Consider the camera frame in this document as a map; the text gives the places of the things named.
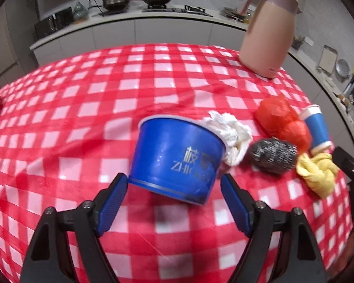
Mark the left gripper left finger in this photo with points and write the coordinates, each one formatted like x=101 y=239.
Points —
x=48 y=257

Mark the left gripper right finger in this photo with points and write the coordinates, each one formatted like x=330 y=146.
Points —
x=298 y=258

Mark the yellow cloth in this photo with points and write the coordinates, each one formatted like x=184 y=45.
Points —
x=319 y=172

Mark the blue paper cup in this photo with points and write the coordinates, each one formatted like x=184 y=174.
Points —
x=314 y=119

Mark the steel wool scrubber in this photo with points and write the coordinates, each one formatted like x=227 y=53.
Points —
x=273 y=155

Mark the red plastic bag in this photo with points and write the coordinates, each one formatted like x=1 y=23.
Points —
x=278 y=119

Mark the white tissue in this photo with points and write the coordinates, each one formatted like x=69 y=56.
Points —
x=235 y=134

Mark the blue paper bowl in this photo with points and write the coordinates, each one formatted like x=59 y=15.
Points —
x=177 y=157

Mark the metal strainer plate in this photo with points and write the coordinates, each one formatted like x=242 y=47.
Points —
x=342 y=68

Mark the white cutting board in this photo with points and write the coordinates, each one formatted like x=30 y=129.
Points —
x=328 y=60

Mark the red checkered tablecloth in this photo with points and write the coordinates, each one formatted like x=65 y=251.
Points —
x=69 y=127

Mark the utensil holder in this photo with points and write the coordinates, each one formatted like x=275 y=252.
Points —
x=297 y=42

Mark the pink thermos jug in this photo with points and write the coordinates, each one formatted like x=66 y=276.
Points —
x=269 y=35

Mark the black microwave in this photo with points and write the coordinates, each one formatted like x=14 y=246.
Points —
x=54 y=23

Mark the teal ceramic vase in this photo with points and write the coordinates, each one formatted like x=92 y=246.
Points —
x=80 y=13

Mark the gas stove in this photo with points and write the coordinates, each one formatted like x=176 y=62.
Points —
x=186 y=9

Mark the cooking pot with lid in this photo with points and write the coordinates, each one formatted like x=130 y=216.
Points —
x=115 y=4

